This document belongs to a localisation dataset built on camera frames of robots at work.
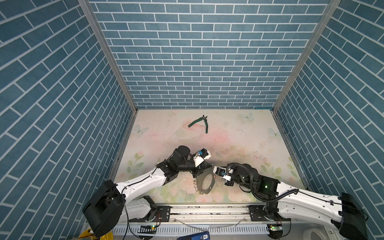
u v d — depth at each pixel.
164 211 0.75
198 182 0.82
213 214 0.75
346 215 0.42
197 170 0.67
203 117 1.15
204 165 0.69
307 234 0.67
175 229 0.71
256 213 0.73
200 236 0.65
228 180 0.65
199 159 0.67
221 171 0.61
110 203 0.40
